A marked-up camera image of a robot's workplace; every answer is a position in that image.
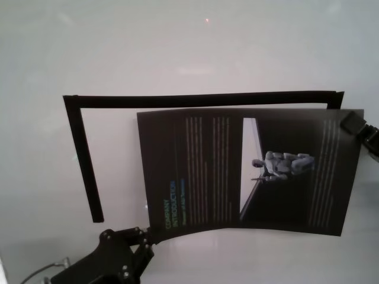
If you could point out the black company introduction poster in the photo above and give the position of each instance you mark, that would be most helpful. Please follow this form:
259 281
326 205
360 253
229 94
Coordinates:
207 177

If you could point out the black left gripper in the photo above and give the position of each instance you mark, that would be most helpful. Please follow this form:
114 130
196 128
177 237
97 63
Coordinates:
118 260

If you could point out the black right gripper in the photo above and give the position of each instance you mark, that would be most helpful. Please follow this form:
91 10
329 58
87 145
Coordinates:
370 139

